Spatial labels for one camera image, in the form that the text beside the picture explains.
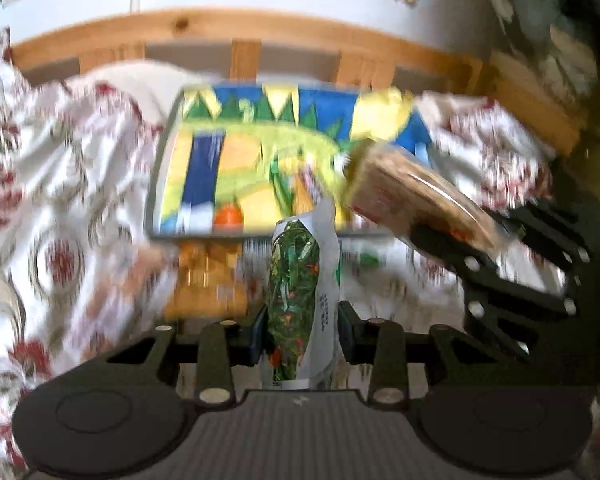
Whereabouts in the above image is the yellow snack packet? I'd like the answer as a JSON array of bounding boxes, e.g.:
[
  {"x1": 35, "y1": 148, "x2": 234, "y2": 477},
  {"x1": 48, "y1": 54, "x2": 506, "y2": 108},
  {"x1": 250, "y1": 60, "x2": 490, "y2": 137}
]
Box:
[{"x1": 272, "y1": 157, "x2": 331, "y2": 222}]

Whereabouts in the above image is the small orange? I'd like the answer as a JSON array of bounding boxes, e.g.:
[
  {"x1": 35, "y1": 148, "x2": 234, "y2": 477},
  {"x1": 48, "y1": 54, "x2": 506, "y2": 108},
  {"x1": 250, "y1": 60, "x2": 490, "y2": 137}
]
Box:
[{"x1": 213, "y1": 203, "x2": 245, "y2": 226}]

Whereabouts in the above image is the golden snack packet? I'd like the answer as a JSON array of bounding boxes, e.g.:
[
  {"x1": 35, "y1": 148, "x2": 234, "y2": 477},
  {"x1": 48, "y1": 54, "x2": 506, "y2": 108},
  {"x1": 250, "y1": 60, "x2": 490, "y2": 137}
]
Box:
[{"x1": 164, "y1": 239, "x2": 252, "y2": 319}]

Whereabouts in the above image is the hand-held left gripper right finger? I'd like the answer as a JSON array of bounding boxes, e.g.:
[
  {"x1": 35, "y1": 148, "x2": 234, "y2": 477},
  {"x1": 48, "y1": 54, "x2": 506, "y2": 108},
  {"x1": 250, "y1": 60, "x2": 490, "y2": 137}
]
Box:
[{"x1": 336, "y1": 302, "x2": 531, "y2": 407}]

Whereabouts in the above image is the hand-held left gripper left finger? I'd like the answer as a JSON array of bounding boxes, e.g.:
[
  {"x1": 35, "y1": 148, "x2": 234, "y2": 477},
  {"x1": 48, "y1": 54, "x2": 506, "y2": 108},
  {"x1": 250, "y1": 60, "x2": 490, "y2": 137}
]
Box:
[{"x1": 100, "y1": 307, "x2": 266, "y2": 407}]

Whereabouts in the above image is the white and green packet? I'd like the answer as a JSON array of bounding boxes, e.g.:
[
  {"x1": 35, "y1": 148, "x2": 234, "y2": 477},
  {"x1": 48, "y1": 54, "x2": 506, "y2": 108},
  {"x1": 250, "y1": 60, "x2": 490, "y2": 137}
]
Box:
[{"x1": 340, "y1": 237, "x2": 397, "y2": 282}]

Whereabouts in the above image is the white pillow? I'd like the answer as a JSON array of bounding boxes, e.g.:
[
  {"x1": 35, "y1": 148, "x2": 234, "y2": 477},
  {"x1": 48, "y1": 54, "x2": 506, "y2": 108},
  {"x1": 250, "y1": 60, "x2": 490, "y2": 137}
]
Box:
[{"x1": 65, "y1": 60, "x2": 222, "y2": 127}]

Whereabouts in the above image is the floral satin blanket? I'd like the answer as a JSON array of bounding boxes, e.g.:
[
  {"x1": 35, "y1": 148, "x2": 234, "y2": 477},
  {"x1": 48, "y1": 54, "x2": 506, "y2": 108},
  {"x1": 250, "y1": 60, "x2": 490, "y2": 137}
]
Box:
[{"x1": 0, "y1": 30, "x2": 558, "y2": 480}]

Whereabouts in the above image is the grey tray with dinosaur drawing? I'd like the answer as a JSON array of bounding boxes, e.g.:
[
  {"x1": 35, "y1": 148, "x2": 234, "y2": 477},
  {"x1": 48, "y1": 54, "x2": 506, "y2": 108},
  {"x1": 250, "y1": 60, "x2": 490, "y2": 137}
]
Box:
[{"x1": 144, "y1": 80, "x2": 436, "y2": 242}]

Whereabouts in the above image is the long blue and white box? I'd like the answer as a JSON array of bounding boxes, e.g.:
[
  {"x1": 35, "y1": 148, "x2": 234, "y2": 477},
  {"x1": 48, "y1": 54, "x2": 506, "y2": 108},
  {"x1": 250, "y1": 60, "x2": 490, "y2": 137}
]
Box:
[{"x1": 187, "y1": 129, "x2": 229, "y2": 233}]

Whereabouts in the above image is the white packet of green vegetables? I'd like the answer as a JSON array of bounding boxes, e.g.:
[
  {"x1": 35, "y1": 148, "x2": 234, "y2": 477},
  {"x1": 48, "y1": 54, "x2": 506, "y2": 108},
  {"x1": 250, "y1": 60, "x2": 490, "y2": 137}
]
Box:
[{"x1": 264, "y1": 199, "x2": 342, "y2": 392}]

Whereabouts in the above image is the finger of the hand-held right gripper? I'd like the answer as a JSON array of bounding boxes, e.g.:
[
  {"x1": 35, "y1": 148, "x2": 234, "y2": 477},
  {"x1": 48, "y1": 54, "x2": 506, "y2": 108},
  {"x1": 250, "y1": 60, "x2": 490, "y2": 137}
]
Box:
[
  {"x1": 504, "y1": 199, "x2": 594, "y2": 267},
  {"x1": 409, "y1": 224, "x2": 579, "y2": 362}
]

